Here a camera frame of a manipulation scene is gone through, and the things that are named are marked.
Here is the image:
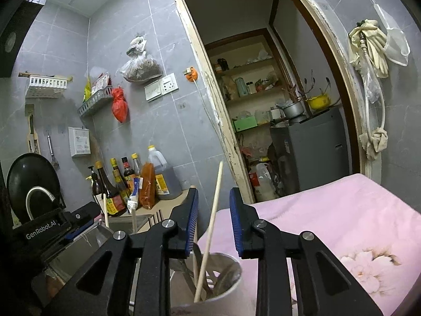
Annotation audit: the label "orange wall hook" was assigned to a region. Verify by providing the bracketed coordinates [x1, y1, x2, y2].
[183, 66, 200, 83]

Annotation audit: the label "white wall socket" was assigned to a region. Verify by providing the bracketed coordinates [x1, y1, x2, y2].
[160, 74, 180, 95]

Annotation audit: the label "black wok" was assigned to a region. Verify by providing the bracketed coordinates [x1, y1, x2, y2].
[6, 153, 62, 226]

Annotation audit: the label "white utensil holder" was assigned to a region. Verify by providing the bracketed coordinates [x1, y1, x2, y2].
[169, 252, 245, 316]

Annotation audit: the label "tall dark sauce bottle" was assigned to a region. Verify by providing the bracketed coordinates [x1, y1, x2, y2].
[95, 161, 127, 217]

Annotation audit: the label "dried plant stems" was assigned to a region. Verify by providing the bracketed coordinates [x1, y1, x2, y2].
[283, 76, 331, 103]

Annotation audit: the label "wooden pantry shelves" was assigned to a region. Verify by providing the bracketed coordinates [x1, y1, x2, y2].
[204, 28, 287, 134]

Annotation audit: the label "white wall box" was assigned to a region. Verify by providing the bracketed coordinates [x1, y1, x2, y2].
[68, 126, 92, 157]

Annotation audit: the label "yellow bowl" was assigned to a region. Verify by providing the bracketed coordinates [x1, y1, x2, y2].
[307, 95, 331, 111]

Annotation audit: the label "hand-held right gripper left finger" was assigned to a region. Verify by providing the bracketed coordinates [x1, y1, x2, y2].
[31, 187, 199, 316]

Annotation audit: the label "steel pot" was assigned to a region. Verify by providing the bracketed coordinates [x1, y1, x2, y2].
[275, 100, 307, 120]

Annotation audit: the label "pink floral tablecloth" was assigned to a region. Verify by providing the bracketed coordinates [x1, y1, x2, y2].
[197, 173, 421, 316]

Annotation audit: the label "white plastic wall basket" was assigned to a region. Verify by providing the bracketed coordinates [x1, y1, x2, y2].
[26, 74, 68, 99]

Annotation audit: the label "hanging bag of dried goods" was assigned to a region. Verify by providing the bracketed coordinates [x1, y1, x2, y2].
[120, 36, 164, 83]

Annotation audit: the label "beige rubber gloves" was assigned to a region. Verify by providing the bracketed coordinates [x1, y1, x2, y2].
[349, 19, 390, 80]

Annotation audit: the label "red plastic bag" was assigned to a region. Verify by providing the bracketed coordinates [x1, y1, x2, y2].
[111, 87, 129, 124]

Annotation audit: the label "green cup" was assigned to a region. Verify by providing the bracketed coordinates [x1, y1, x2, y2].
[235, 77, 249, 97]

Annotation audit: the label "red-label sauce bottle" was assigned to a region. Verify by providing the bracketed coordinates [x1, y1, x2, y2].
[121, 157, 136, 190]

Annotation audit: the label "large oil jug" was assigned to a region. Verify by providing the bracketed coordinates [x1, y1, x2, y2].
[147, 145, 183, 200]

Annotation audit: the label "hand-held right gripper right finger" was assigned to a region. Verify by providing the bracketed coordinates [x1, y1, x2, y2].
[229, 187, 384, 316]

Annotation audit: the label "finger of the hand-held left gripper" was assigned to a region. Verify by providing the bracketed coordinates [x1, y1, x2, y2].
[64, 202, 102, 241]

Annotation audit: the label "steel table knife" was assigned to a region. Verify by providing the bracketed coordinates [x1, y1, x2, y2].
[192, 242, 207, 300]

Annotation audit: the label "knotted cream cloth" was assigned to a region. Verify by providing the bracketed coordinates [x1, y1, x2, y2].
[358, 128, 389, 162]

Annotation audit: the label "stainless steel sink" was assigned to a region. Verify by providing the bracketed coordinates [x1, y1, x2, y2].
[108, 214, 165, 238]

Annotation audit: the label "large clear plastic bag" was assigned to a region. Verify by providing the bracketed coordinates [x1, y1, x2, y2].
[363, 0, 412, 67]

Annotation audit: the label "brown pump bottle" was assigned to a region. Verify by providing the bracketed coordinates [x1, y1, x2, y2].
[86, 166, 103, 203]

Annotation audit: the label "small yellow-capped bottle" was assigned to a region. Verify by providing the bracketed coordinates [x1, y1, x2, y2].
[131, 153, 143, 179]

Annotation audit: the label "small clear plastic bag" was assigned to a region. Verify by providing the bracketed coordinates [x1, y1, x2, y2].
[364, 67, 383, 103]

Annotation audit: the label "white wall switch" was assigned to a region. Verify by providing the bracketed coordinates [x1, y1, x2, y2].
[144, 81, 163, 101]

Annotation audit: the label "orange-brown packet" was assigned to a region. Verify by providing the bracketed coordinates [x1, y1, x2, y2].
[138, 162, 157, 210]

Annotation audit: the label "grey wall rack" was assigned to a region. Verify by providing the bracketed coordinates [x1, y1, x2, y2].
[78, 86, 114, 118]

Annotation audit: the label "hanging metal peeler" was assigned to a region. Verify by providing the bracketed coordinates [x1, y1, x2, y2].
[47, 133, 60, 171]

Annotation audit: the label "white plastic jug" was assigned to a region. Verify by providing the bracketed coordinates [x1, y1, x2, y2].
[249, 161, 277, 202]

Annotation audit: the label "grey washing machine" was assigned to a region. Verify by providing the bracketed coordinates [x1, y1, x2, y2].
[270, 107, 354, 195]

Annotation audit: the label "yellow-capped sauce bottle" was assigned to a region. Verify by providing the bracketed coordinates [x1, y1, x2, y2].
[110, 157, 131, 203]

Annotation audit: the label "black range hood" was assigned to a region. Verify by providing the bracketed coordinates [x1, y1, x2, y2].
[0, 0, 47, 78]

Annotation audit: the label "green box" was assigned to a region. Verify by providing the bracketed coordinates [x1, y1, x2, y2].
[233, 115, 258, 133]

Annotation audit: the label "worn wooden door frame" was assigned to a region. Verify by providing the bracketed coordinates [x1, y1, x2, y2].
[169, 0, 382, 205]

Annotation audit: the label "white blue tube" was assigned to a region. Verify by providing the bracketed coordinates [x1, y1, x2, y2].
[127, 177, 143, 212]

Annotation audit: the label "wooden counter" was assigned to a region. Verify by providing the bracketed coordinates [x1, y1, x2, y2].
[108, 186, 199, 224]

